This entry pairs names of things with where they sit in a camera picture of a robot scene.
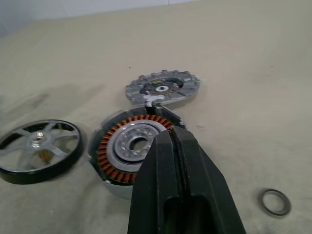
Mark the grey motor cover circuit board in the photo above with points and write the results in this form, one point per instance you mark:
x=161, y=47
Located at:
x=136, y=92

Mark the spoked silver rotor black rim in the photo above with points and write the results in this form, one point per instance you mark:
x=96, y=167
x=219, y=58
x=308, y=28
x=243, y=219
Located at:
x=39, y=143

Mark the motor stator housing copper coils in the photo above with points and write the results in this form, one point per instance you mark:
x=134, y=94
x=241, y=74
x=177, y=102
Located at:
x=107, y=146

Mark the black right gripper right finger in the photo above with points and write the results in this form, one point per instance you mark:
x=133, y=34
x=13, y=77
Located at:
x=207, y=190

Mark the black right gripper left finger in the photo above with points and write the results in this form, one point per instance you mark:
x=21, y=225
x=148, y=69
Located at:
x=156, y=185

